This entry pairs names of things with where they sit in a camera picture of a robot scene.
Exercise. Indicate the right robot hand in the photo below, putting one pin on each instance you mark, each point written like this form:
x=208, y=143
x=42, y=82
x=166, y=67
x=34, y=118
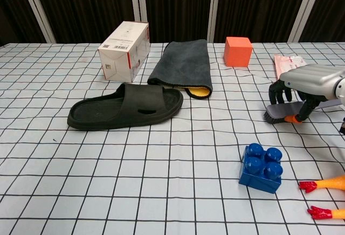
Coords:
x=312, y=80

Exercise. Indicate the grey tool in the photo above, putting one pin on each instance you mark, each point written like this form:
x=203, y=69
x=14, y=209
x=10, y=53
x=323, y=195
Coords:
x=280, y=110

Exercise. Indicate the black rubber slipper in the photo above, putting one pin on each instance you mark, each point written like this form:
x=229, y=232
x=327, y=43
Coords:
x=107, y=111

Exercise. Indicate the pink white wipes packet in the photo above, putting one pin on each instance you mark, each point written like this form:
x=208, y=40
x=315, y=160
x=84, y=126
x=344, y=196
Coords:
x=285, y=63

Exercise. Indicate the orange cube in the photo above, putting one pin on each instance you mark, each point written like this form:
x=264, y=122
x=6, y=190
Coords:
x=237, y=53

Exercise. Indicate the yellow rubber chicken toy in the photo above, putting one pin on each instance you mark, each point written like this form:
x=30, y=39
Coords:
x=331, y=183

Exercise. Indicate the blue building block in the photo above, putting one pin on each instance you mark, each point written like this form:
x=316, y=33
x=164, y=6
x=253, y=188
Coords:
x=258, y=177

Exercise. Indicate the dark grey folded towel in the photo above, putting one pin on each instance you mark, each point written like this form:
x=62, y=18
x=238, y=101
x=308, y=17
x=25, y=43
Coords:
x=183, y=62

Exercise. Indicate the white cardboard box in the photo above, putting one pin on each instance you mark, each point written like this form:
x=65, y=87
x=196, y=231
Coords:
x=116, y=62

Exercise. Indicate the checkered tablecloth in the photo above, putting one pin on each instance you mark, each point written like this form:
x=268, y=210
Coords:
x=134, y=178

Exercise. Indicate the black folding screen white frames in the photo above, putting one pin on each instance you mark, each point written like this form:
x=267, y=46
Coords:
x=86, y=3

